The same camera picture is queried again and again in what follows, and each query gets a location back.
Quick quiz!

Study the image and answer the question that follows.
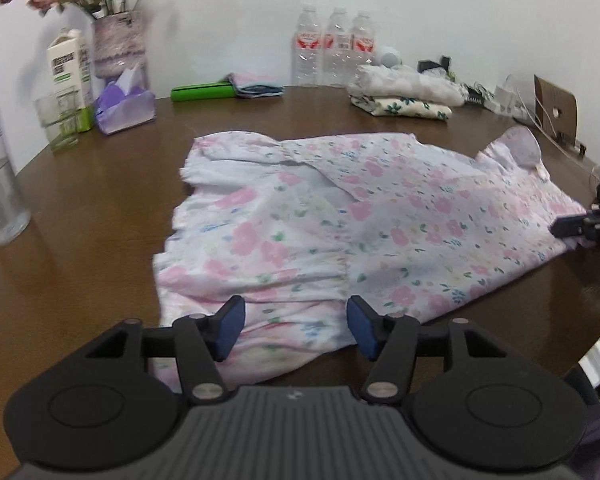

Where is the pink floral garment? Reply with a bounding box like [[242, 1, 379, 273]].
[[152, 127, 582, 386]]

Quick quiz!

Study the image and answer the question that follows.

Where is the brown cardboard stand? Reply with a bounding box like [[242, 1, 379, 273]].
[[534, 76, 578, 146]]

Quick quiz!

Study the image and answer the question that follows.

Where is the white crumpled cloth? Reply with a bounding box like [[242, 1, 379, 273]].
[[348, 65, 468, 107]]

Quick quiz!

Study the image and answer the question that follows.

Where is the folded green floral cloth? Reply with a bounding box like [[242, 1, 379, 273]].
[[350, 96, 453, 122]]

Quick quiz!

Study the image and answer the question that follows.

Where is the black small gadget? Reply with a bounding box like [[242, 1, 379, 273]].
[[417, 55, 451, 79]]

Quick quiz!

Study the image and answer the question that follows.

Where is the white round device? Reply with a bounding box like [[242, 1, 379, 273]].
[[373, 47, 402, 68]]

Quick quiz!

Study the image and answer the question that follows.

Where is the purple tissue pack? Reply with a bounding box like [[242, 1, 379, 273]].
[[95, 64, 156, 136]]

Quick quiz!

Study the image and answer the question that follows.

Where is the folded pink blue cloth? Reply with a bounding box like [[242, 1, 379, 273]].
[[226, 73, 284, 99]]

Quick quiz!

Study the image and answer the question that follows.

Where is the clear drinking glass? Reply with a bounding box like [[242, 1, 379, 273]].
[[34, 87, 79, 152]]

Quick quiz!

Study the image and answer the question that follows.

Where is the right water bottle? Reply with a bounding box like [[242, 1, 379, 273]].
[[351, 11, 375, 66]]

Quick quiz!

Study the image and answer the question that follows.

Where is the white green carton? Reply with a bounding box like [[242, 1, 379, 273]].
[[46, 28, 94, 132]]

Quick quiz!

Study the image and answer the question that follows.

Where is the lace-wrapped flower vase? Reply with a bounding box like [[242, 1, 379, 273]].
[[93, 12, 147, 84]]

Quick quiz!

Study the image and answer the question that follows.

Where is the white charger and cable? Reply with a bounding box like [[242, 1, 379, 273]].
[[479, 74, 589, 158]]

